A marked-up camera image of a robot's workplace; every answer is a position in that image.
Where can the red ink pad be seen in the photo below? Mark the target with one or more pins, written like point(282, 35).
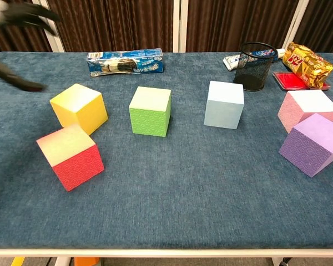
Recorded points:
point(288, 80)

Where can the orange object under table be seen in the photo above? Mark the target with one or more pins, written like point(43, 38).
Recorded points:
point(86, 261)

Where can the white blue toothpaste tube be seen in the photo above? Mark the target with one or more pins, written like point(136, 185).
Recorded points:
point(230, 62)

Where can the green foam cube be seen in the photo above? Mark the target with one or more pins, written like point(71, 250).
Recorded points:
point(150, 113)

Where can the purple foam cube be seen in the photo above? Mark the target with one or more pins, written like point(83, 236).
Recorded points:
point(310, 147)

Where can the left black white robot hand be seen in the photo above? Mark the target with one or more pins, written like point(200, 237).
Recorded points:
point(16, 15)

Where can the yellow floor tape strip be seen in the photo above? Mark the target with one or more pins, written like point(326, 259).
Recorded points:
point(18, 261)

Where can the white partition post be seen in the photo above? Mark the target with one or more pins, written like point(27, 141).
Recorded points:
point(295, 25)
point(56, 44)
point(180, 25)

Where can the dark brown pleated curtain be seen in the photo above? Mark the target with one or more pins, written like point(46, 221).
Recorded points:
point(327, 22)
point(113, 25)
point(238, 22)
point(16, 41)

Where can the red foam cube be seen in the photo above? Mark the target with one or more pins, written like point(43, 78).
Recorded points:
point(75, 163)

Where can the light blue foam cube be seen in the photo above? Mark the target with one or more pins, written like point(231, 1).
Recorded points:
point(223, 108)

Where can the blue cookie package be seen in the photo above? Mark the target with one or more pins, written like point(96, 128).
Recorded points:
point(125, 63)

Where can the yellow foam cube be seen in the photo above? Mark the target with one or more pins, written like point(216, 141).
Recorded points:
point(80, 110)

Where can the gold snack package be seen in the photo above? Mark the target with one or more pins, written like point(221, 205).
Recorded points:
point(308, 66)

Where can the white table leg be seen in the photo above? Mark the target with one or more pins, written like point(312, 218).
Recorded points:
point(277, 261)
point(63, 261)

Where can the black mesh pen cup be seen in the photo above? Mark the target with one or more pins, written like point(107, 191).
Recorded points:
point(252, 83)

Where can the pink foam cube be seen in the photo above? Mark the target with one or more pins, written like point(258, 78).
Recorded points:
point(302, 102)

